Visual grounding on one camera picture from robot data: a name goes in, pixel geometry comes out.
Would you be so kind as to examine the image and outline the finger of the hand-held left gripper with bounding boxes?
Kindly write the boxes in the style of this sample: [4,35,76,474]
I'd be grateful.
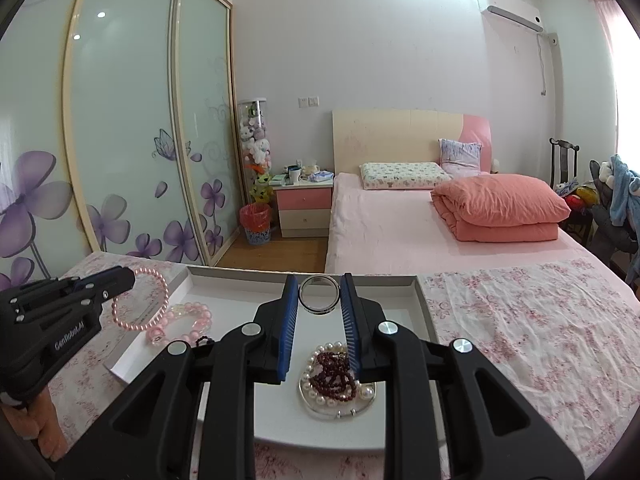
[57,266,137,292]
[75,281,135,312]

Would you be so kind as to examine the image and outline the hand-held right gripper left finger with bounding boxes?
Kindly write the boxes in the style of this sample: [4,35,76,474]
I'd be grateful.
[55,274,301,480]

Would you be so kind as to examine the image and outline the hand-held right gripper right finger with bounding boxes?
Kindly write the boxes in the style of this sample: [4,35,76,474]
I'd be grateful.
[340,272,586,480]

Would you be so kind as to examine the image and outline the wide silver ring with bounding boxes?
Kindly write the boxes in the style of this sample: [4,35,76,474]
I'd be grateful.
[299,275,342,317]

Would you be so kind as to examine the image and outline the pink pearl bracelet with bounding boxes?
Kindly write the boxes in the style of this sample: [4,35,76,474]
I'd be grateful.
[111,266,171,332]

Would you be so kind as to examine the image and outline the dark red bead necklace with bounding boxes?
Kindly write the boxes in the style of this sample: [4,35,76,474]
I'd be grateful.
[310,351,359,403]

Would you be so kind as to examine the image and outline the grey cardboard box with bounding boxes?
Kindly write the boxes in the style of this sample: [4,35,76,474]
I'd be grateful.
[102,266,443,453]

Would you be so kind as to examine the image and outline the pink bead crystal bracelet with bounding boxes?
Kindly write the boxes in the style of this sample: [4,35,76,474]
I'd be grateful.
[145,301,213,347]

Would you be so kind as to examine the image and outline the person's left hand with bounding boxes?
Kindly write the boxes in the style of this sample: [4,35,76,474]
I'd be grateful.
[20,389,68,462]

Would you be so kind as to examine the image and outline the thin silver bangle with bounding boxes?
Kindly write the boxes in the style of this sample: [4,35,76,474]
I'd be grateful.
[299,364,378,421]

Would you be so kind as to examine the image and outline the waste basket with red bag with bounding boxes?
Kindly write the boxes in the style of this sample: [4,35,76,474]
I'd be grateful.
[239,203,273,247]

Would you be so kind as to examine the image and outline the bed with pink sheet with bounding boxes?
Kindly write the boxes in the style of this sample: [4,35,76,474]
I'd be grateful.
[325,172,608,276]

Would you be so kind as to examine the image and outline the pink and white nightstand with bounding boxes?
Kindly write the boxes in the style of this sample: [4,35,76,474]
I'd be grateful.
[272,182,335,238]

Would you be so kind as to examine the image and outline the floral sliding door wardrobe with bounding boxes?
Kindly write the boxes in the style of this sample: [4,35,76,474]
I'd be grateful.
[0,0,236,291]

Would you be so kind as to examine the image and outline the white patterned pillow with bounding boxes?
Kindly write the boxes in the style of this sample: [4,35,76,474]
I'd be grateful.
[359,161,451,192]

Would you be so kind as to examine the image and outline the pink floral bed sheet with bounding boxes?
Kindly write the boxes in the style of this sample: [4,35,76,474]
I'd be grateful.
[45,252,640,480]

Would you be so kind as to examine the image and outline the clear tube of plush toys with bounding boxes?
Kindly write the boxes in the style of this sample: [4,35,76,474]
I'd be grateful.
[237,98,273,206]

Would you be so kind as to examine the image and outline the folded salmon quilt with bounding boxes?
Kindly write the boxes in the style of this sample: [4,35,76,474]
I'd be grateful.
[431,175,572,243]

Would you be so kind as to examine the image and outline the beige and pink headboard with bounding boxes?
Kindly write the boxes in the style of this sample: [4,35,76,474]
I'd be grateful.
[332,108,493,191]

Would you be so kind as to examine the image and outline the lavender printed cushion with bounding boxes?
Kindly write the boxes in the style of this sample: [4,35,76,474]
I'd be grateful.
[439,138,483,177]

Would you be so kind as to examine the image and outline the colourful toys on chair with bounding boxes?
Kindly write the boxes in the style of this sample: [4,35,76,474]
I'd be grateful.
[555,182,601,211]

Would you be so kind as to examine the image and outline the dark chair with clothes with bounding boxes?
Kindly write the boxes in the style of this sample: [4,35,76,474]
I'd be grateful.
[587,160,640,281]

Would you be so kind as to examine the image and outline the dark wooden chair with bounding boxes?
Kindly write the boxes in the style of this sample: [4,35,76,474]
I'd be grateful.
[548,137,593,241]

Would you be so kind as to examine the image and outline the light blue garment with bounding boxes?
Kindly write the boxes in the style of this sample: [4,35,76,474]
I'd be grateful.
[607,155,640,228]

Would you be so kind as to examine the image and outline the white air conditioner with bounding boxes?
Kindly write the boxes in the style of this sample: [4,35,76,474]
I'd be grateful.
[476,0,543,33]

